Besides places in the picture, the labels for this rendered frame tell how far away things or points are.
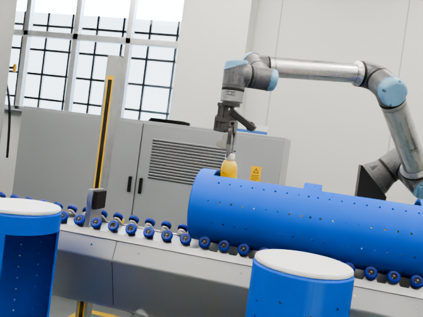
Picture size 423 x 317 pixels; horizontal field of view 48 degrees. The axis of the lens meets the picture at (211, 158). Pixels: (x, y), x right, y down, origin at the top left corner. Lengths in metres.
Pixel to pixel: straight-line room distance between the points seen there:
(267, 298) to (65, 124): 2.93
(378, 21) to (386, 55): 0.33
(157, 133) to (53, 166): 0.92
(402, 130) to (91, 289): 1.50
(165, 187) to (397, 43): 2.54
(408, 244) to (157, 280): 0.91
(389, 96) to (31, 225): 1.48
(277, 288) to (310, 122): 3.49
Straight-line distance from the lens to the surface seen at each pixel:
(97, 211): 2.09
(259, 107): 4.75
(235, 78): 1.85
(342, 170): 4.67
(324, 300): 1.31
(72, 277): 2.06
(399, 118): 2.26
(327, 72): 2.16
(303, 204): 1.73
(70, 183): 3.96
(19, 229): 1.67
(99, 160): 2.41
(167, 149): 3.61
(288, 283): 1.29
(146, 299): 1.96
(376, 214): 1.74
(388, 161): 2.67
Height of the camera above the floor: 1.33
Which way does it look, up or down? 2 degrees down
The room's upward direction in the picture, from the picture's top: 8 degrees clockwise
